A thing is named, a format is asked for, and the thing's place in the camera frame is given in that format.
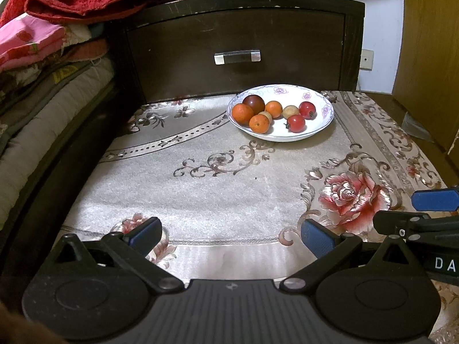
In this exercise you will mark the beige floral mat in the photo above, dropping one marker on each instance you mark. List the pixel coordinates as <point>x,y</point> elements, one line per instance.
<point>215,204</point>

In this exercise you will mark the pink floral blanket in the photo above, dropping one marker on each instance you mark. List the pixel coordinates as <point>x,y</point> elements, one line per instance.
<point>28,39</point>

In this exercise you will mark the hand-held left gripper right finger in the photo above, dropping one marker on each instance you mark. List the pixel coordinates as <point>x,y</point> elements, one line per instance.
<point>317,239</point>

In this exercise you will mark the tan longan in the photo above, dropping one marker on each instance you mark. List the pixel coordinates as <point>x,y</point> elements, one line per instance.
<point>290,111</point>
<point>267,115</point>

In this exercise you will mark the dark red plum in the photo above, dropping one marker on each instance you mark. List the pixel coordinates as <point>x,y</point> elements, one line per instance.
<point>255,101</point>

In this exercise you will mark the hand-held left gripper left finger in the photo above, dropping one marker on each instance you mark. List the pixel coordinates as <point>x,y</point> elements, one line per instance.
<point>145,235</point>

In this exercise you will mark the dark wooden drawer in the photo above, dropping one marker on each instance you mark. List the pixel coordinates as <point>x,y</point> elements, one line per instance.
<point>179,50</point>

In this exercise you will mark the dark wooden nightstand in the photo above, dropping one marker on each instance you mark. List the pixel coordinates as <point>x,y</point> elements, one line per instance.
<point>118,61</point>

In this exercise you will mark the red cherry tomato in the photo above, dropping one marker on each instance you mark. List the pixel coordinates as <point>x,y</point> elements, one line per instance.
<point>307,109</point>
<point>296,123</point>

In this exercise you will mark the orange tangerine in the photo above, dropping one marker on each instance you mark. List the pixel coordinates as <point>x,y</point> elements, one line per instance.
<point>274,109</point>
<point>242,114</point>
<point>259,123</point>

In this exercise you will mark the white floral plate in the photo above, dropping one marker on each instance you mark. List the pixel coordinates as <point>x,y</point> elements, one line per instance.
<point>319,125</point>

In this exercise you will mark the white wall socket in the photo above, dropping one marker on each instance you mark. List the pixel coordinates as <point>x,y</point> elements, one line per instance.
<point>367,59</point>

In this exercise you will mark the yellow wooden cabinet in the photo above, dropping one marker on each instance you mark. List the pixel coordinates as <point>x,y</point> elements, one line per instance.
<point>430,61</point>

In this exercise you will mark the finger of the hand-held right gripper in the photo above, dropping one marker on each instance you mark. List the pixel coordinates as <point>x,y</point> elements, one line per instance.
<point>394,222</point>
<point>435,199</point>

